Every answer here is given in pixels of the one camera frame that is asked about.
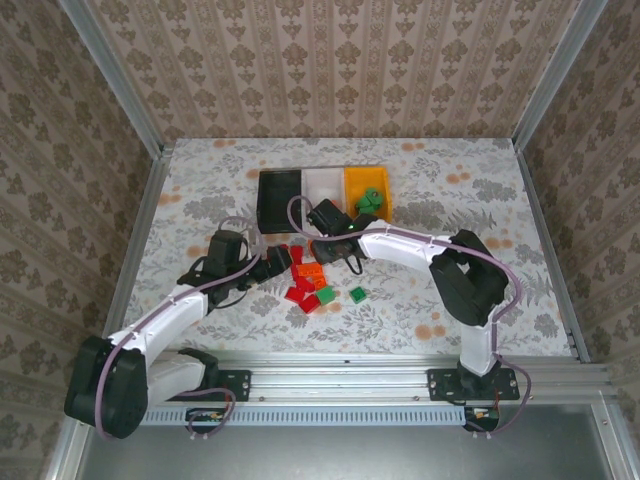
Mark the green lego brick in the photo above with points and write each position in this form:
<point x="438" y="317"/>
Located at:
<point x="327" y="295"/>
<point x="378" y="205"/>
<point x="357" y="295"/>
<point x="363" y="204"/>
<point x="374" y="194"/>

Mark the white plastic bin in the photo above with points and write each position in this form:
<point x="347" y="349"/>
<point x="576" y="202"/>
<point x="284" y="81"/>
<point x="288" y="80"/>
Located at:
<point x="322" y="182"/>

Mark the yellow plastic bin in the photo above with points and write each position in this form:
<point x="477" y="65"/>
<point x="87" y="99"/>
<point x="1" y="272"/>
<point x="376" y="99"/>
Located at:
<point x="362" y="177"/>

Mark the black plastic bin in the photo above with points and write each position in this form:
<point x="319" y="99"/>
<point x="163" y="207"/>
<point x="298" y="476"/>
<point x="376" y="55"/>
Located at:
<point x="280" y="200"/>

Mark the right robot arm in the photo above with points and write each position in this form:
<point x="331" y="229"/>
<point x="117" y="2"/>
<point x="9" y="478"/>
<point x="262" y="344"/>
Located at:
<point x="400" y="245"/>

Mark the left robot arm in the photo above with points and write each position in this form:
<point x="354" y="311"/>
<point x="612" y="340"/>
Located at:
<point x="165" y="320"/>

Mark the floral table cover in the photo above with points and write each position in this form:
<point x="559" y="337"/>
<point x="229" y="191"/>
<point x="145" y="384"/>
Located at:
<point x="260" y="332"/>

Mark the black connector box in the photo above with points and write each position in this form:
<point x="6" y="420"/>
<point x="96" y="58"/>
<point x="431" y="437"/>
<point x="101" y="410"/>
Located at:
<point x="205" y="419"/>
<point x="482" y="419"/>

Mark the grey metal sheet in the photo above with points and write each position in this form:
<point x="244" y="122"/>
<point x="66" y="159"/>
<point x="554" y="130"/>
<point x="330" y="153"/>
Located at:
<point x="350" y="455"/>

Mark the aluminium side rail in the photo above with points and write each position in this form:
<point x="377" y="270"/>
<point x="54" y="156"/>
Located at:
<point x="149" y="200"/>
<point x="536" y="200"/>

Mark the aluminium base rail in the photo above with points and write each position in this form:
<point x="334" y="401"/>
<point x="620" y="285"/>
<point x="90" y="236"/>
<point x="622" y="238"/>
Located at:
<point x="340" y="380"/>

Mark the aluminium frame post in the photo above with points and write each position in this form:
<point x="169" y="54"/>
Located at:
<point x="553" y="75"/>
<point x="118" y="82"/>

